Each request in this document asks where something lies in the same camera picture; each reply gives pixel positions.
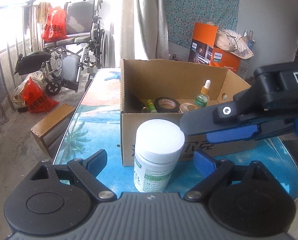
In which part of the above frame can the green glue stick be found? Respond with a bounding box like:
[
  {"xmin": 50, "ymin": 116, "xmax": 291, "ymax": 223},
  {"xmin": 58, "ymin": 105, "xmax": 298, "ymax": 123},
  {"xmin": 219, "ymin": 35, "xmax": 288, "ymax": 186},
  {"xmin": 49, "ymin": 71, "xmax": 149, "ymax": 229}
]
[{"xmin": 146, "ymin": 99, "xmax": 157, "ymax": 113}]

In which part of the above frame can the black cylinder tube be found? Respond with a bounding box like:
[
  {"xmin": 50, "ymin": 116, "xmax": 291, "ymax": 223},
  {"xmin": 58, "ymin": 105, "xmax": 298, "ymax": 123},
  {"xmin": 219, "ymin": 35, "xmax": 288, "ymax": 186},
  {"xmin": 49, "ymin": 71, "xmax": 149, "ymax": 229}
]
[{"xmin": 128, "ymin": 93, "xmax": 147, "ymax": 113}]

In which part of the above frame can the red bag on floor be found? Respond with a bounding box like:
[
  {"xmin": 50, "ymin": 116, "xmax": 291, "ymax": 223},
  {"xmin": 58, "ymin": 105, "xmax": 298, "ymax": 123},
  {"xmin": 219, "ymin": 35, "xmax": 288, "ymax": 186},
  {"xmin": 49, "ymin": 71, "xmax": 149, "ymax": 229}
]
[{"xmin": 11, "ymin": 71, "xmax": 59, "ymax": 113}]

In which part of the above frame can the white cap on box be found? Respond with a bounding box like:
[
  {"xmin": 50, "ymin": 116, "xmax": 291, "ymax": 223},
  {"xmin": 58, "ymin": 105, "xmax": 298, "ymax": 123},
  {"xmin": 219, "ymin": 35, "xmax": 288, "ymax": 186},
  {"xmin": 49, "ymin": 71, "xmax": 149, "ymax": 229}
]
[{"xmin": 215, "ymin": 29, "xmax": 254, "ymax": 60}]

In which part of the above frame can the teal patterned wall cloth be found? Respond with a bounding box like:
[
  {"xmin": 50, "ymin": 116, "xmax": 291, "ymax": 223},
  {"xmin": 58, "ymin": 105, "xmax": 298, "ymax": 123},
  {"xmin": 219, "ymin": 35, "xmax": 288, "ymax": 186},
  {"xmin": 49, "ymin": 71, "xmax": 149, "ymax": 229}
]
[{"xmin": 164, "ymin": 0, "xmax": 239, "ymax": 48}]

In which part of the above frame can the white pill bottle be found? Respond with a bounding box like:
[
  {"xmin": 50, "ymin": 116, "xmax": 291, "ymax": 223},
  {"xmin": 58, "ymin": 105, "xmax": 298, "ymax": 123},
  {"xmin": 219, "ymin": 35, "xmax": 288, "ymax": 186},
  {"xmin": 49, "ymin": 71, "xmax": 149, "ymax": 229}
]
[{"xmin": 133, "ymin": 119, "xmax": 185, "ymax": 192}]

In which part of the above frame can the black electrical tape roll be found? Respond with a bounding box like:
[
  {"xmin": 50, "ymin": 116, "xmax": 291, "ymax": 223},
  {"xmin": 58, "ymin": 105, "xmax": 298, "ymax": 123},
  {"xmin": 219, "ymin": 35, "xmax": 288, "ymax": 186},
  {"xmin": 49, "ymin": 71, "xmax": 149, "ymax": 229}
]
[{"xmin": 154, "ymin": 97, "xmax": 180, "ymax": 113}]

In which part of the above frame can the orange Philips box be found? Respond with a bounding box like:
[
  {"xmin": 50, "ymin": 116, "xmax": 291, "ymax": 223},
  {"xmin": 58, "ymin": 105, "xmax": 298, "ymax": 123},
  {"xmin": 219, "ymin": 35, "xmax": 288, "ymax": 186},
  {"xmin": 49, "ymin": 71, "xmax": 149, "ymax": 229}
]
[{"xmin": 189, "ymin": 22, "xmax": 240, "ymax": 74}]

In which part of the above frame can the gold lid black jar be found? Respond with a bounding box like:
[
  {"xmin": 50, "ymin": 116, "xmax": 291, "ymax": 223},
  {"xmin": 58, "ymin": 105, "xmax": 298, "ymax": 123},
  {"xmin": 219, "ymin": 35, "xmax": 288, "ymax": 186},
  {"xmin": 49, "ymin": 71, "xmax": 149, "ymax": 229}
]
[{"xmin": 179, "ymin": 102, "xmax": 199, "ymax": 114}]

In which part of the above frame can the green dropper bottle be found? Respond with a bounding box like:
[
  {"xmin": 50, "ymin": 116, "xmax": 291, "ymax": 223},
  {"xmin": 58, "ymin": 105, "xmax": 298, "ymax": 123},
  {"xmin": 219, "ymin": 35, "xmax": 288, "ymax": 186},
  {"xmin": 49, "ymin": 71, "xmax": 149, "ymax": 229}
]
[{"xmin": 195, "ymin": 80, "xmax": 211, "ymax": 108}]

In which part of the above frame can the red plastic bag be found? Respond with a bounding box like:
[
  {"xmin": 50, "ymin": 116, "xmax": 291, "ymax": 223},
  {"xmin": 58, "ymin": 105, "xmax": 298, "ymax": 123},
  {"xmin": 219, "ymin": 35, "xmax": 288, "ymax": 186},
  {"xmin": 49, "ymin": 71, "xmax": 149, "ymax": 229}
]
[{"xmin": 41, "ymin": 7, "xmax": 67, "ymax": 42}]

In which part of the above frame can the white curtain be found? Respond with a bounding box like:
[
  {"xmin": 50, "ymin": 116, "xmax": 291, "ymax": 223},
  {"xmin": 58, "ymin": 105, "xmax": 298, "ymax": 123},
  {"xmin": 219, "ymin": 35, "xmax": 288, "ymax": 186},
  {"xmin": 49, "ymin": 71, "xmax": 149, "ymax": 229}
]
[{"xmin": 120, "ymin": 0, "xmax": 169, "ymax": 60}]

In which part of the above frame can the small wooden stool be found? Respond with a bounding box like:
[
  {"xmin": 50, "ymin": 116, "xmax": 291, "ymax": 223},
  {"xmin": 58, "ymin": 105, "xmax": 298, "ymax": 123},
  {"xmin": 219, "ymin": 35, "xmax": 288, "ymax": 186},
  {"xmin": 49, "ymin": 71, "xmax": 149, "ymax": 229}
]
[{"xmin": 30, "ymin": 103, "xmax": 75, "ymax": 158}]

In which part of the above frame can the wheelchair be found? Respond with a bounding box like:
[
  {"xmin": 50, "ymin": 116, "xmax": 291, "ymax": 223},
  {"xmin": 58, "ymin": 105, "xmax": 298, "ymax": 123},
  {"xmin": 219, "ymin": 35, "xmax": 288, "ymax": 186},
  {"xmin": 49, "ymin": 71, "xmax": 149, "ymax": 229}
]
[{"xmin": 15, "ymin": 0, "xmax": 109, "ymax": 96}]

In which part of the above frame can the open cardboard box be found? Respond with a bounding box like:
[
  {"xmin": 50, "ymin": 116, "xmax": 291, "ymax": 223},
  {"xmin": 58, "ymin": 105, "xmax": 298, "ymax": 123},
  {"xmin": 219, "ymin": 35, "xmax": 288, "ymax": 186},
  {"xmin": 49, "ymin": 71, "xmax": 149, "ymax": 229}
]
[{"xmin": 120, "ymin": 59, "xmax": 250, "ymax": 166}]

